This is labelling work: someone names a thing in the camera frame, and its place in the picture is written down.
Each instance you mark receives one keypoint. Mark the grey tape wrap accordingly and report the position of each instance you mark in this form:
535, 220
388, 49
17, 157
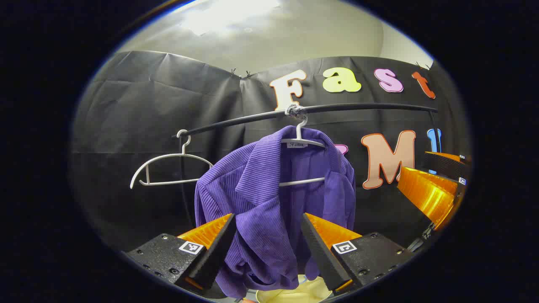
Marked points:
296, 111

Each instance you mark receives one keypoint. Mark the cream laundry hamper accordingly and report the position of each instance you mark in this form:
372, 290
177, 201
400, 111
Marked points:
294, 293

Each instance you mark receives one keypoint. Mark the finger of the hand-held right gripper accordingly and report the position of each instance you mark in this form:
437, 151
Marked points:
442, 165
425, 193

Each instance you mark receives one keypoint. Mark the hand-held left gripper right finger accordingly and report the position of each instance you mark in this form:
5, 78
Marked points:
322, 252

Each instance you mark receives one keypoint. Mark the white hanger with label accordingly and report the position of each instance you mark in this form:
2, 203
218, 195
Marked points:
299, 132

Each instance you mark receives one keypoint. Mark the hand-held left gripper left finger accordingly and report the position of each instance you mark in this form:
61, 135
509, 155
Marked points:
214, 252

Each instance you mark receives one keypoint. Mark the black backdrop cloth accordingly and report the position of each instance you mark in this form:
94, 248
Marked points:
139, 105

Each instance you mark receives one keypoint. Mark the empty white clothes hanger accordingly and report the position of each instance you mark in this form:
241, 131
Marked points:
184, 147

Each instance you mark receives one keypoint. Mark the black clothes rack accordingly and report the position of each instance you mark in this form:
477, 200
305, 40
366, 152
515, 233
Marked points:
252, 118

